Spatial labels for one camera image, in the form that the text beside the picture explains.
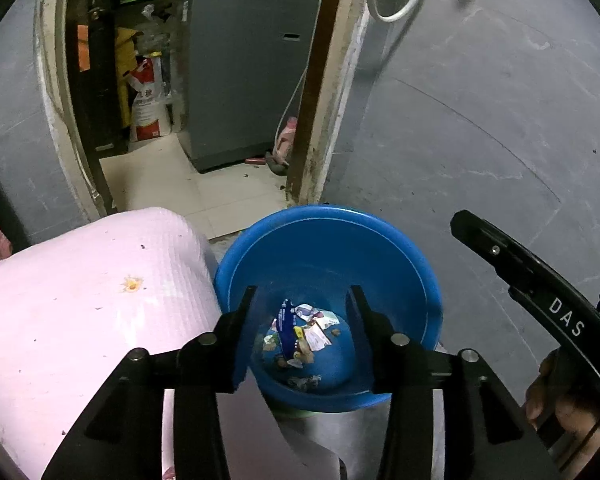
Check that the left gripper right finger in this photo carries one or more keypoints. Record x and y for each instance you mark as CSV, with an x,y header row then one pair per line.
x,y
485,434

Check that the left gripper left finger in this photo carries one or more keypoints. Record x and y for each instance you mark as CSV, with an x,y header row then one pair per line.
x,y
119,433

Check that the blue snack wrapper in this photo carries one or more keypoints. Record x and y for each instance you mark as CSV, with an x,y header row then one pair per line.
x,y
285,329

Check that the white yellow wrapper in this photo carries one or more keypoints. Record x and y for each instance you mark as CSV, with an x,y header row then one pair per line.
x,y
313,326

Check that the right hand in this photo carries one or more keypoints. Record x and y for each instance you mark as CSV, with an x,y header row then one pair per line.
x,y
566,389

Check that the blue plastic bucket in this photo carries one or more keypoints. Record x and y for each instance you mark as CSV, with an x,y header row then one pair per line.
x,y
312,256

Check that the pink bottle on floor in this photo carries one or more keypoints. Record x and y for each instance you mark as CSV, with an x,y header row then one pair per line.
x,y
285,142

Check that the grey washing machine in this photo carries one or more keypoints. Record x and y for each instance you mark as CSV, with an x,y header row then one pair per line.
x,y
238,67

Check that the wooden door frame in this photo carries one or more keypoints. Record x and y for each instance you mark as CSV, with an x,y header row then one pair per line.
x,y
337,42

